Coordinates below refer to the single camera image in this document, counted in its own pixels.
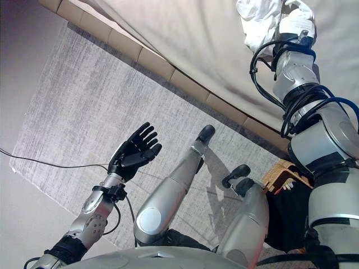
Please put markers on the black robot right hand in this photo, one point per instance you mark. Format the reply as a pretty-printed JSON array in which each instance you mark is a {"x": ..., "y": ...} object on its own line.
[{"x": 297, "y": 22}]

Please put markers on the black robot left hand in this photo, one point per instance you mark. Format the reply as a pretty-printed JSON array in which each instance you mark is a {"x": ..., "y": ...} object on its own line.
[{"x": 134, "y": 151}]

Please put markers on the white garment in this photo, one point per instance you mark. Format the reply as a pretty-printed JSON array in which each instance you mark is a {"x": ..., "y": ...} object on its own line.
[{"x": 258, "y": 22}]

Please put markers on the black garment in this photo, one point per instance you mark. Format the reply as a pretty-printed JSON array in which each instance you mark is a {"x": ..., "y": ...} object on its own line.
[{"x": 286, "y": 218}]

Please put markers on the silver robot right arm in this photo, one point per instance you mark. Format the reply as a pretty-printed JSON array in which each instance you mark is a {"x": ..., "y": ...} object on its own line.
[{"x": 322, "y": 140}]

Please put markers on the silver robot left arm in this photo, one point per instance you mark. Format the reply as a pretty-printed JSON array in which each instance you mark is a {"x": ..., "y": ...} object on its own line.
[{"x": 89, "y": 221}]

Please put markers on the beige upholstered bed base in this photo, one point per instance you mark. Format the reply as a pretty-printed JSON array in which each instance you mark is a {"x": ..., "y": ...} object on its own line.
[{"x": 157, "y": 60}]

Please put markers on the grey bed with duvet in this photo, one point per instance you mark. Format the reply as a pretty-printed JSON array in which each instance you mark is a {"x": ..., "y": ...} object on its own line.
[{"x": 196, "y": 42}]

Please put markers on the brown wicker basket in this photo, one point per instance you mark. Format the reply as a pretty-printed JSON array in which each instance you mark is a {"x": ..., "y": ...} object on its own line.
[{"x": 276, "y": 173}]

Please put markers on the silver robot left leg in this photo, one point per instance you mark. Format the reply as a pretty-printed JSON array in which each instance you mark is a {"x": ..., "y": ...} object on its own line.
[{"x": 168, "y": 190}]

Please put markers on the silver robot leg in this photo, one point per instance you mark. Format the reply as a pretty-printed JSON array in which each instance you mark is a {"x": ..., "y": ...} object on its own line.
[
  {"x": 246, "y": 218},
  {"x": 168, "y": 190}
]

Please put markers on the grey streaked rug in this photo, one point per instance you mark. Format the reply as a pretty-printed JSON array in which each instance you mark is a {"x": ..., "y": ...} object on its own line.
[{"x": 84, "y": 98}]

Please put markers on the silver robot torso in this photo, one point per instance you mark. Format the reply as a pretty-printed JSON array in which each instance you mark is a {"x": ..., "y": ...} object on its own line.
[{"x": 140, "y": 260}]

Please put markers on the silver robot right leg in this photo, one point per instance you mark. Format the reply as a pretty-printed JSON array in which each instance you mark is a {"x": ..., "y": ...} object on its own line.
[{"x": 246, "y": 218}]

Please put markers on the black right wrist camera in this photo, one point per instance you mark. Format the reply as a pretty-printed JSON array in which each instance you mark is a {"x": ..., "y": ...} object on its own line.
[{"x": 303, "y": 36}]

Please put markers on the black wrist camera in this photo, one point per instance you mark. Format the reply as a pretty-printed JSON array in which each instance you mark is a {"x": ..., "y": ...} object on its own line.
[
  {"x": 303, "y": 36},
  {"x": 118, "y": 192}
]

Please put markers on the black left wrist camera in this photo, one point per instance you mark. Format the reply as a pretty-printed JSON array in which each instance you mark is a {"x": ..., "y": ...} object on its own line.
[{"x": 118, "y": 192}]

